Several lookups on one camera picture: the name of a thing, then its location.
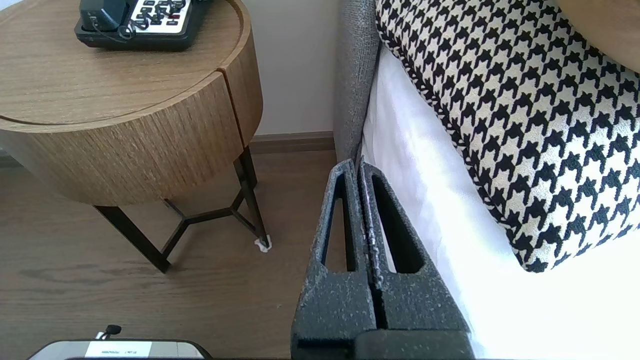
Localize black metal table legs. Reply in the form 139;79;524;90
93;145;273;274

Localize black and white desk telephone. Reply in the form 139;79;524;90
74;0;213;52

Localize grey fabric headboard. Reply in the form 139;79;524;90
332;0;383;163

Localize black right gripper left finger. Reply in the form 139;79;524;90
291;159;377;357

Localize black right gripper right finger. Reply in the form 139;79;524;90
359;161;472;332

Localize black white houndstooth pillow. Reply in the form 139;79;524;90
374;0;640;273

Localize brown velvet pillow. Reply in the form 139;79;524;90
552;0;640;76

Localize black telephone handset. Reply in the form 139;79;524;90
79;0;132;32

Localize brown wooden baseboard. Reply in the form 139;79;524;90
248;131;336;155

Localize black coiled telephone cord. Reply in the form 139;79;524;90
117;0;193;42

